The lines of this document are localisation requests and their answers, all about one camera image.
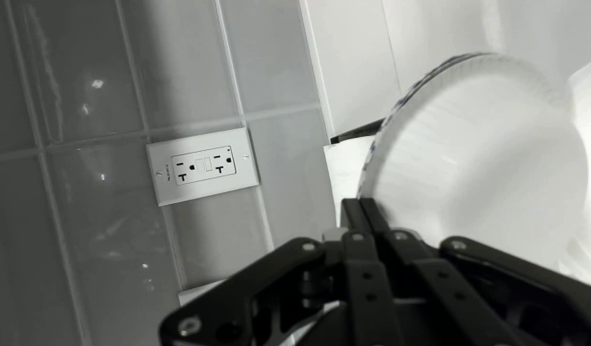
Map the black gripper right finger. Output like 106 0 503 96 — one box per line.
360 197 591 346

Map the white ribbed foam bowl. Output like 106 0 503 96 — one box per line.
356 51 591 270

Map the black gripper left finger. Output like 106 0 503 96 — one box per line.
158 197 399 346

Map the white wall outlet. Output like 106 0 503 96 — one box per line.
145 124 262 207

